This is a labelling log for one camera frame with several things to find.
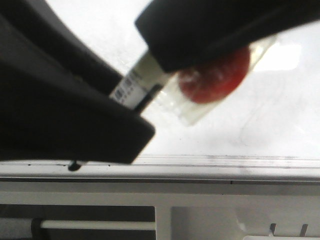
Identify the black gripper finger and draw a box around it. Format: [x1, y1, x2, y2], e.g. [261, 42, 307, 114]
[0, 0, 155, 164]
[135, 0, 320, 72]

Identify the red magnet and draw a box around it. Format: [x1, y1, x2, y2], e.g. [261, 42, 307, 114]
[156, 34, 278, 126]

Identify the white plastic marker tray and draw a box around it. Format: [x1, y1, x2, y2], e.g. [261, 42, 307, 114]
[242, 223, 320, 240]

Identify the white horizontal stand bar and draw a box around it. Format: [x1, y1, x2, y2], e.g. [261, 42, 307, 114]
[39, 220, 156, 231]

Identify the white black whiteboard marker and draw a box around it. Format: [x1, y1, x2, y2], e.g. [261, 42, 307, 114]
[67, 52, 169, 171]

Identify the white whiteboard with aluminium frame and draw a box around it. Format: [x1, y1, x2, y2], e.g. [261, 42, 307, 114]
[0, 0, 320, 182]

